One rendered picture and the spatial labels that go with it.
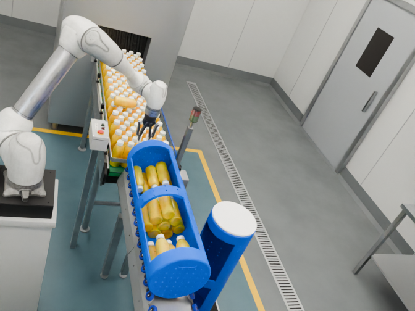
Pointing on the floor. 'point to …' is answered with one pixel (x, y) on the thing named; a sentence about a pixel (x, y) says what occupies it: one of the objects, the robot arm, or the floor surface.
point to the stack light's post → (184, 144)
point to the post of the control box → (84, 197)
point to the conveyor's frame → (101, 176)
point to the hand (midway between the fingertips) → (142, 140)
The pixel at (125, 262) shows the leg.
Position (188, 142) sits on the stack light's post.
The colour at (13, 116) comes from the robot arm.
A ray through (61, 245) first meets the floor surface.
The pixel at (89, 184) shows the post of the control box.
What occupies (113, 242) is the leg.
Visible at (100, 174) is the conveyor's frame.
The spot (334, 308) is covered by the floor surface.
